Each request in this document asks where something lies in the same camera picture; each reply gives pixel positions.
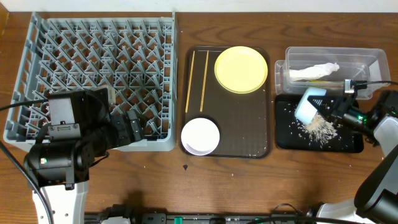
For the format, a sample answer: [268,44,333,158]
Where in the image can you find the clear plastic bin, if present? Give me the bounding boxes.
[275,47,391,100]

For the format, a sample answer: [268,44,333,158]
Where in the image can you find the yellow plate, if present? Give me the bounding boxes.
[214,46,269,94]

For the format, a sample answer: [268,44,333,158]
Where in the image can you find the grey dish rack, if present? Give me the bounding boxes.
[3,13,178,152]

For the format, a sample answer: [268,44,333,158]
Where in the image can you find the white tissue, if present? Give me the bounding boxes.
[289,63,340,82]

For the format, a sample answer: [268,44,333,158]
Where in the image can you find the wooden chopstick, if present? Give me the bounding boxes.
[200,50,209,113]
[185,51,195,113]

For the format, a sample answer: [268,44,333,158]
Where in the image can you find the brown serving tray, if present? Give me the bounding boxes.
[179,46,273,159]

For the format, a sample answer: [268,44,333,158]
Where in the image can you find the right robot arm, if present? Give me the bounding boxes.
[308,90,397,223]

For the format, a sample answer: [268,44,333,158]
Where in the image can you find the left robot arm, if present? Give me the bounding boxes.
[24,88,147,223]

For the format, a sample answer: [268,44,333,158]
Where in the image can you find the pink bowl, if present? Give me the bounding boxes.
[181,118,220,156]

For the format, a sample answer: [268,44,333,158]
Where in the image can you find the black waste tray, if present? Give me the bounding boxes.
[275,95,364,153]

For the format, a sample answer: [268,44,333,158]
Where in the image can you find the light blue bowl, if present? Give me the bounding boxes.
[294,87,326,125]

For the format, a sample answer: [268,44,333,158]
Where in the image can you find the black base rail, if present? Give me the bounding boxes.
[83,204,317,224]

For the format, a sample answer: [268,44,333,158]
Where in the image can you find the rice and shell scraps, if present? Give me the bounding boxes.
[284,101,343,150]

